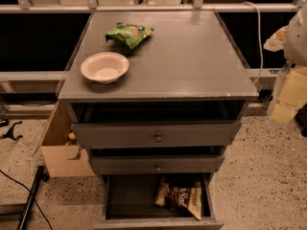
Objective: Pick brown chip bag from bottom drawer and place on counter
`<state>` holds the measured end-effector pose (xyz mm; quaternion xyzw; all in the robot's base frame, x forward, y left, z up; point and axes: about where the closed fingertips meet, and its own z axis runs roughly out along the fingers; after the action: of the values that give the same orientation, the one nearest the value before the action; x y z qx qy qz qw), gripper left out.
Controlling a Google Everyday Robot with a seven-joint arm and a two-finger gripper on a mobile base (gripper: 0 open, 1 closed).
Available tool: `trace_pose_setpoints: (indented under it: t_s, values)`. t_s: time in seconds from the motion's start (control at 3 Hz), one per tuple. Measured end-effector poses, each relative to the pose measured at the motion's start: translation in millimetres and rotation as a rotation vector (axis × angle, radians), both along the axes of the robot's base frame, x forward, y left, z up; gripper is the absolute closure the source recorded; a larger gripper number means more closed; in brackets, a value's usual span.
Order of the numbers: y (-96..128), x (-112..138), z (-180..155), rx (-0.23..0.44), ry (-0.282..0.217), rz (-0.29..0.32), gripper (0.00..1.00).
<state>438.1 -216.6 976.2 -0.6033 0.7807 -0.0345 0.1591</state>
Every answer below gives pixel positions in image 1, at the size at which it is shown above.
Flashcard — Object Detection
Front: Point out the cardboard box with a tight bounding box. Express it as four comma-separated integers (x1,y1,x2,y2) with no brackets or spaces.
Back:
38,102,94,177

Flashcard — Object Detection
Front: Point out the grey drawer cabinet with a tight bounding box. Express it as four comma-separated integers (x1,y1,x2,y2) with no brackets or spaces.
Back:
57,10,259,177

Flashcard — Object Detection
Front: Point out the white paper bowl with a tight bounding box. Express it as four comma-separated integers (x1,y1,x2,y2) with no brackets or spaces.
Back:
81,52,130,83

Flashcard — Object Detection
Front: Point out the black floor cable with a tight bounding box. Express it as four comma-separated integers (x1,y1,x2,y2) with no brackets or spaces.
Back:
0,169,54,230

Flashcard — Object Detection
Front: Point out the black clamp tool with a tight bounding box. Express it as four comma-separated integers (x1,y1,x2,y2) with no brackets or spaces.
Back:
0,121,22,141

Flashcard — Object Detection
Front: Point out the grey middle drawer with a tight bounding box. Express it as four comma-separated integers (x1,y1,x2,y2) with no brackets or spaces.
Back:
90,155,224,175

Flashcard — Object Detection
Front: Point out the grey drawer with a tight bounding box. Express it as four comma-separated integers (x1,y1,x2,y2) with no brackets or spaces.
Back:
72,121,242,149
90,155,224,175
93,173,224,230

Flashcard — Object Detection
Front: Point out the brown chip bag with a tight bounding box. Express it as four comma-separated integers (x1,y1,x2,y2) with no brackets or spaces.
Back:
154,176,202,220

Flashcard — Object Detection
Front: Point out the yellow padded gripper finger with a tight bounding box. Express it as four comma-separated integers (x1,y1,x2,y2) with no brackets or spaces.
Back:
270,66,307,125
264,26,288,52

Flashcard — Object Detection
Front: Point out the metal rail frame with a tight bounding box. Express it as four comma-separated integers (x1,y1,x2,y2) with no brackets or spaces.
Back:
0,0,307,94

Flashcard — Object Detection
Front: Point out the green chip bag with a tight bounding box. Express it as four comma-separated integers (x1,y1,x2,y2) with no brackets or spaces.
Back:
105,22,154,49

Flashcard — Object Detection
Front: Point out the grey top drawer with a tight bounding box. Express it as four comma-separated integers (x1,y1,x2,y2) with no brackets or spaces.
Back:
72,121,242,149

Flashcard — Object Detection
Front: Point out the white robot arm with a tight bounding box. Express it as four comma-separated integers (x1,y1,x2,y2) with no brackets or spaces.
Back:
264,5,307,127

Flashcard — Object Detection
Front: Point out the black metal bar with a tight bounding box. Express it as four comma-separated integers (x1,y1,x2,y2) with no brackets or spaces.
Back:
16,166,45,230

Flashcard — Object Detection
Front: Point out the white cable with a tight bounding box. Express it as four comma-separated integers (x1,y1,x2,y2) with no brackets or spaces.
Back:
243,1,265,84

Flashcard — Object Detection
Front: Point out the orange ball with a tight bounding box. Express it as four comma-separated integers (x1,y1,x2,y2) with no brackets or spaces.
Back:
68,132,77,141

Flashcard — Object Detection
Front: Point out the grey bottom drawer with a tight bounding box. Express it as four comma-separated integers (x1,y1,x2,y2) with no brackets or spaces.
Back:
93,173,224,230

